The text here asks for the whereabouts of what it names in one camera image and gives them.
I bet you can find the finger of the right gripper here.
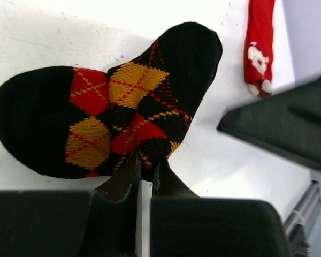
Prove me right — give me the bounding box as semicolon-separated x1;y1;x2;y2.
217;76;321;171

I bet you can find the aluminium front rail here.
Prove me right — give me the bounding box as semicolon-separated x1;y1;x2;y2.
284;180;321;256

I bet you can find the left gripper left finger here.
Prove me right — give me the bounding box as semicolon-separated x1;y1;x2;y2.
97;150;141;256

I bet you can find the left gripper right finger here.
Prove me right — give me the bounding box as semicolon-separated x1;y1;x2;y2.
151;159;200;199

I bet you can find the red christmas sock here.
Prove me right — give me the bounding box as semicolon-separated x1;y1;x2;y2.
243;0;275;98

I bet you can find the red orange argyle sock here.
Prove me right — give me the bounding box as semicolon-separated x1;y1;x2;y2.
0;22;223;181

